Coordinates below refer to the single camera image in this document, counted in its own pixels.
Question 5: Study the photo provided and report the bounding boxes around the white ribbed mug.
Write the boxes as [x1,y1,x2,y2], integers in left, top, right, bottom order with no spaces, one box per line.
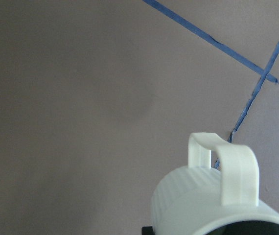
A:
[151,133,279,235]

